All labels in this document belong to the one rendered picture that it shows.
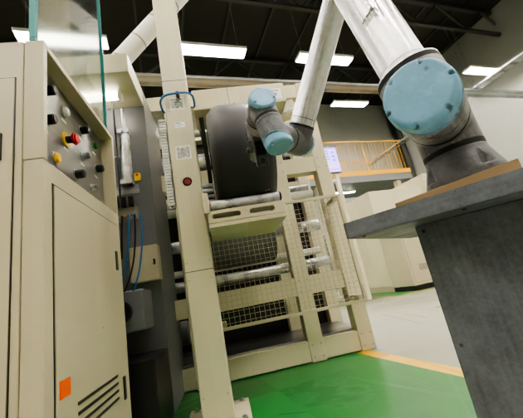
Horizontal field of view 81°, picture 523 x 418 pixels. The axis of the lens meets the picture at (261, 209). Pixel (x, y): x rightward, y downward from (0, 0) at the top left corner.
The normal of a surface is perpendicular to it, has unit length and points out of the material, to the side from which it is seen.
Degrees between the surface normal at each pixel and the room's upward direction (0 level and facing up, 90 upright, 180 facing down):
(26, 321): 90
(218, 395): 90
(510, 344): 90
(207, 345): 90
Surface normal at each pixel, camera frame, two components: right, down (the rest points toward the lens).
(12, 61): 0.11, -0.28
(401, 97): -0.61, 0.04
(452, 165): -0.73, -0.32
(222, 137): -0.15, -0.20
